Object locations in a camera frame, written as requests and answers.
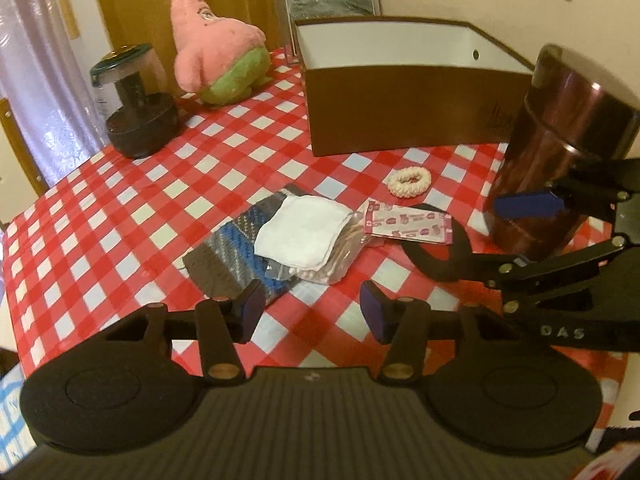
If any white cloth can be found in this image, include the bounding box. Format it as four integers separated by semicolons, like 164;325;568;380
254;195;353;271

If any striped knit sock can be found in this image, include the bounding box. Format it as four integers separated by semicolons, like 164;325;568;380
182;187;301;307

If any small wooden wall plaque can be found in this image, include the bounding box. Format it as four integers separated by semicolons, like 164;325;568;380
52;0;82;41

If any brown metal canister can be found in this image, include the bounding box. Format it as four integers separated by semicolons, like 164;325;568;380
482;44;640;261

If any clear jar with black base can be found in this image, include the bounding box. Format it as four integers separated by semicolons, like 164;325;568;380
89;42;179;159

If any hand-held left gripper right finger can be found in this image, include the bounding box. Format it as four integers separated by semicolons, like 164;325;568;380
360;281;541;386

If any cream wooden chair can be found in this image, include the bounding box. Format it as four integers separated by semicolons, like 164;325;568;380
0;97;48;226

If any red white checked tablecloth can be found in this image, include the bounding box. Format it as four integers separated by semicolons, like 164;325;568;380
0;45;628;443

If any cream hair scrunchie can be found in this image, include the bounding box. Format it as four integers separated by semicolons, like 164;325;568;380
387;166;432;200

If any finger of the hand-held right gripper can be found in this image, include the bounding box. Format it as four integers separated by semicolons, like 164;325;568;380
492;157;640;219
472;236;630;307

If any pale purple curtain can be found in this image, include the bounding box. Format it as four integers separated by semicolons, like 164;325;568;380
0;0;108;211

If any brown cardboard box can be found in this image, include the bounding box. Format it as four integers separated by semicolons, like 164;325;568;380
291;16;538;158

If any pink starfish plush toy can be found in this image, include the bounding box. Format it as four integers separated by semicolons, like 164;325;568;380
170;0;273;107

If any clear plastic bag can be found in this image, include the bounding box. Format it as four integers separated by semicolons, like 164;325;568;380
272;210;373;286

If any red white packet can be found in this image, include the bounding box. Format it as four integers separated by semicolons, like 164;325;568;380
572;440;640;480

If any framed picture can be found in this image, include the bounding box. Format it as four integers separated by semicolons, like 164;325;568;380
272;0;383;63

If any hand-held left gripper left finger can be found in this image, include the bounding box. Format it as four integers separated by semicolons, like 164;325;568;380
95;280;266;386

